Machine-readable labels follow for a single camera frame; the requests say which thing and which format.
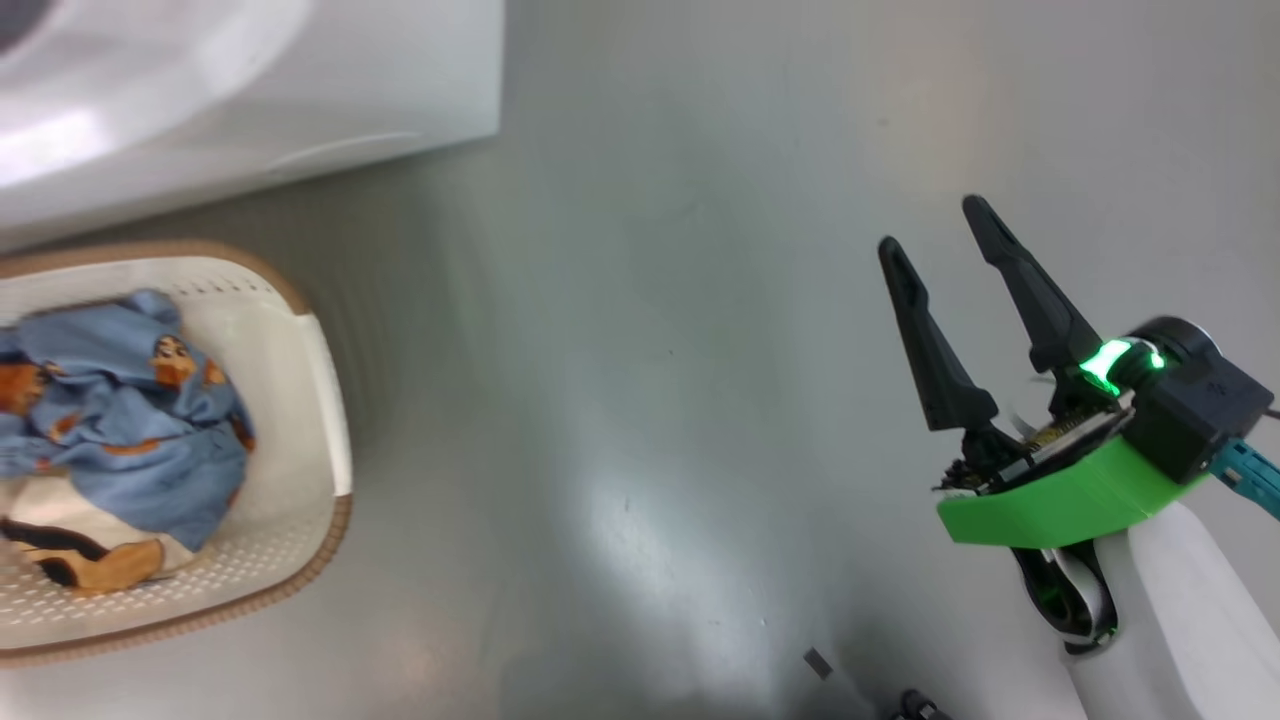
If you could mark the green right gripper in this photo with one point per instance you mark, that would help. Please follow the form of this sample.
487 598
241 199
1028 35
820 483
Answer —
1060 505

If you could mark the blue cartoon print garment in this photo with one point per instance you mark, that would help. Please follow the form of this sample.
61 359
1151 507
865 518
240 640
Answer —
150 450

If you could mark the white front-load washing machine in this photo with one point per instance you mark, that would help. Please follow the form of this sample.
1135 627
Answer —
300 80

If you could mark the white perforated basket brown rim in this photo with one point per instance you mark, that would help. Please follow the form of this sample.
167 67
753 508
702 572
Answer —
290 420

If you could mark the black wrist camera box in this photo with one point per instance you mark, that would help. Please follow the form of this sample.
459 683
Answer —
1200 410

